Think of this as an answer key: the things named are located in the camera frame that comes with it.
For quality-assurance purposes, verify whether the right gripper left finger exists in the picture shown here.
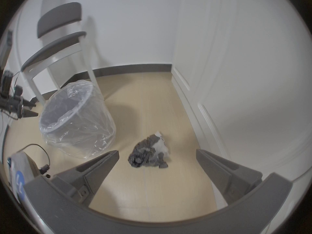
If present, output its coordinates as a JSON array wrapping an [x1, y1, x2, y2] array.
[[50, 150, 120, 207]]

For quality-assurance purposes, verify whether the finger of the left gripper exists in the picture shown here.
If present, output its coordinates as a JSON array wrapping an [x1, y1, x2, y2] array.
[[22, 98, 37, 108], [21, 109, 39, 118]]

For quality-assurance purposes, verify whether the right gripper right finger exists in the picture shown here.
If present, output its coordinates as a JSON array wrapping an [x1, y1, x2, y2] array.
[[196, 149, 264, 206]]

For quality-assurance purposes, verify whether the clear plastic bag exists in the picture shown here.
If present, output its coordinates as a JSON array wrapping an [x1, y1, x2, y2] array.
[[39, 79, 117, 160]]

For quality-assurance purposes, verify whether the black and white wrapper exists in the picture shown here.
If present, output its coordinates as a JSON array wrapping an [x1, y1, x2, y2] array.
[[128, 131, 170, 169]]

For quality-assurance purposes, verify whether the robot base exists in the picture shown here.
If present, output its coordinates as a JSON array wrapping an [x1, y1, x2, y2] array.
[[7, 150, 51, 204]]

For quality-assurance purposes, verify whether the white trash bin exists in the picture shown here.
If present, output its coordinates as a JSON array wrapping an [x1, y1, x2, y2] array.
[[40, 81, 116, 156]]

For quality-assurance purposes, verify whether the white chair with grey cushions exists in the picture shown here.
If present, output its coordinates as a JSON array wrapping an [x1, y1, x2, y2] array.
[[21, 2, 105, 107]]

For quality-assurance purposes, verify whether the black cable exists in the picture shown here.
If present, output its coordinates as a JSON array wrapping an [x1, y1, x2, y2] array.
[[17, 144, 51, 175]]

